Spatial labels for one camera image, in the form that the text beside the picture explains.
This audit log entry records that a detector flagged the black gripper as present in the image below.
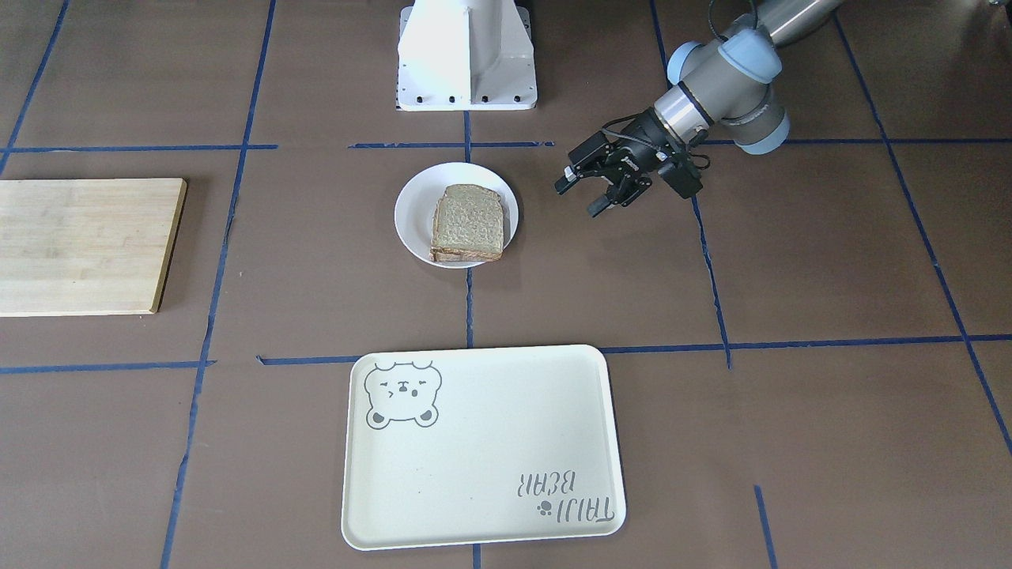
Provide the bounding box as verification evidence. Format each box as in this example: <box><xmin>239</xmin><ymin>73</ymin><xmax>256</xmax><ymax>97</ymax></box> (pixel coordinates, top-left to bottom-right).
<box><xmin>553</xmin><ymin>109</ymin><xmax>687</xmax><ymax>217</ymax></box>

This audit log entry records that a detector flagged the plain bread slice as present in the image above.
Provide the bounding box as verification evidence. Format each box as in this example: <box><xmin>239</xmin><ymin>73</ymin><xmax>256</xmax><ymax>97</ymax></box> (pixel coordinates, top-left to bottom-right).
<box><xmin>432</xmin><ymin>184</ymin><xmax>504</xmax><ymax>262</ymax></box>

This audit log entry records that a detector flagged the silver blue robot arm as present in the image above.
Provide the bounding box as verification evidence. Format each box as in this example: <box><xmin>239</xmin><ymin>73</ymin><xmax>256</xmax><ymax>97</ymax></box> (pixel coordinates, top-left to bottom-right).
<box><xmin>554</xmin><ymin>1</ymin><xmax>839</xmax><ymax>217</ymax></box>

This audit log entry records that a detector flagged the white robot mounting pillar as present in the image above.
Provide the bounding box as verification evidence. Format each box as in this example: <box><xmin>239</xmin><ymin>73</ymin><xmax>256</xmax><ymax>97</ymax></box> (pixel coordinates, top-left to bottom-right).
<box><xmin>395</xmin><ymin>1</ymin><xmax>538</xmax><ymax>112</ymax></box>

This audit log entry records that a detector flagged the cream bear serving tray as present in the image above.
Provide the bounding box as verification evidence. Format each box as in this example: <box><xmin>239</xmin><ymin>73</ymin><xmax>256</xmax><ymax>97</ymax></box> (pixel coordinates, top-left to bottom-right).
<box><xmin>341</xmin><ymin>345</ymin><xmax>628</xmax><ymax>551</ymax></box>

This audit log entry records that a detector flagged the wooden cutting board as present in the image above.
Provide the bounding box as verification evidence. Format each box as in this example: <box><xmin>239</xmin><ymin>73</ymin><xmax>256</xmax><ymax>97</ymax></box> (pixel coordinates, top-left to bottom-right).
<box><xmin>1</xmin><ymin>178</ymin><xmax>187</xmax><ymax>317</ymax></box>

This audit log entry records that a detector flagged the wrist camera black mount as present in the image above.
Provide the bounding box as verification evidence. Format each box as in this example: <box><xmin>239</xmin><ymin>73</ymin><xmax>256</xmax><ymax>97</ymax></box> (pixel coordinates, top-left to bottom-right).
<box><xmin>655</xmin><ymin>153</ymin><xmax>702</xmax><ymax>199</ymax></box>

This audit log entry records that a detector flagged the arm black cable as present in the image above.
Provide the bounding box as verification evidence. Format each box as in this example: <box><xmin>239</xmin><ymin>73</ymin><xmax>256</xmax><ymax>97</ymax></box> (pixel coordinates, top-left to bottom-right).
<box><xmin>601</xmin><ymin>0</ymin><xmax>732</xmax><ymax>171</ymax></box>

